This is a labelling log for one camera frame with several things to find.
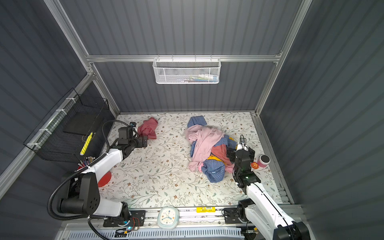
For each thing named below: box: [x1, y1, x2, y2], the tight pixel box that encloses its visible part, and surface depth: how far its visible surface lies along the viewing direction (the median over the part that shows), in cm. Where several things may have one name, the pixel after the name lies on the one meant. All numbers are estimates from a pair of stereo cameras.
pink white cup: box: [258, 154, 271, 168], surface depth 89 cm
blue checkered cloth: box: [187, 115, 238, 183], surface depth 85 cm
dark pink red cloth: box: [137, 117, 158, 139], surface depth 107 cm
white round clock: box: [157, 206, 180, 230], surface depth 73 cm
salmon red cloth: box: [211, 144, 235, 174], surface depth 86 cm
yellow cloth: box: [207, 155, 226, 165], surface depth 87 cm
